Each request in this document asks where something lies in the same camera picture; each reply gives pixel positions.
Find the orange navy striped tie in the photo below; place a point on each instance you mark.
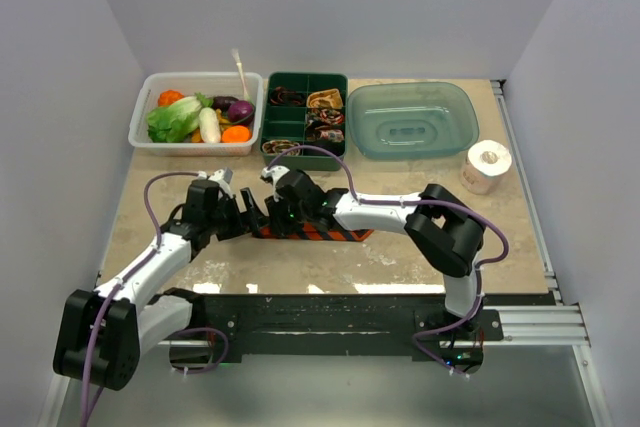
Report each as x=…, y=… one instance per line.
x=309, y=233

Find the orange pumpkin toy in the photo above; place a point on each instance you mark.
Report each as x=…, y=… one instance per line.
x=169, y=97

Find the aluminium frame rail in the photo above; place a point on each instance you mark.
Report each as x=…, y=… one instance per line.
x=559, y=324

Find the tan rolled tie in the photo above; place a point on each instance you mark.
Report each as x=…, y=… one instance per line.
x=329, y=98

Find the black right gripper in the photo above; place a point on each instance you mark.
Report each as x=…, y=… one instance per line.
x=278, y=223

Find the brown swirl rolled tie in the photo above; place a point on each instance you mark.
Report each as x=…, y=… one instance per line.
x=278, y=146

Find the dark eggplant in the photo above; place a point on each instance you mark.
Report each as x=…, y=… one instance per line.
x=223, y=103

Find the white toilet paper roll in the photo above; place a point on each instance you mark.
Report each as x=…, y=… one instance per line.
x=485, y=164

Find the white plastic basket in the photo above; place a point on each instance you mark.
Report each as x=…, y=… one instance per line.
x=209, y=84

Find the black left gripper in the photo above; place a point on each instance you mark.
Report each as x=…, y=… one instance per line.
x=248, y=221

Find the dark patterned rolled tie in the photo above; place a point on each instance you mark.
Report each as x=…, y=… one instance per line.
x=325, y=116

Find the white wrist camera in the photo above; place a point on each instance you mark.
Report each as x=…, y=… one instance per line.
x=223, y=178
x=273, y=174

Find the green lettuce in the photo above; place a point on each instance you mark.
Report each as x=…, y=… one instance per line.
x=176, y=122

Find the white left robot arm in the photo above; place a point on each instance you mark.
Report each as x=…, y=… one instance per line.
x=104, y=332

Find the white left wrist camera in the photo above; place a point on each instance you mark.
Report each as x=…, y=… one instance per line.
x=223, y=178

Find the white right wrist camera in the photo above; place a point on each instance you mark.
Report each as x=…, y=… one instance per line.
x=273, y=174

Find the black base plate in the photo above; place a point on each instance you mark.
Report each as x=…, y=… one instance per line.
x=235, y=326

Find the white scallion stalk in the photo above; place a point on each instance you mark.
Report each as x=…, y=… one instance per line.
x=236, y=56

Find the white radish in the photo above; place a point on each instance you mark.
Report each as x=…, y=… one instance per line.
x=209, y=126

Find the green compartment box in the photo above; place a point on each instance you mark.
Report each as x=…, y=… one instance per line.
x=289, y=122

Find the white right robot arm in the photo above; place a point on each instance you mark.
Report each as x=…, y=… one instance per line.
x=440, y=227

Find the teal plastic tub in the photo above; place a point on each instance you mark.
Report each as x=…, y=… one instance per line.
x=411, y=121

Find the purple onion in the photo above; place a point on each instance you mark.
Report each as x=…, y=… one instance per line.
x=241, y=112

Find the orange carrot slice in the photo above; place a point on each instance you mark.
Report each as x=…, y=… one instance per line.
x=236, y=134

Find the black orange rolled tie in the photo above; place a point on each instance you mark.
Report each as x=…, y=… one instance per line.
x=281, y=96

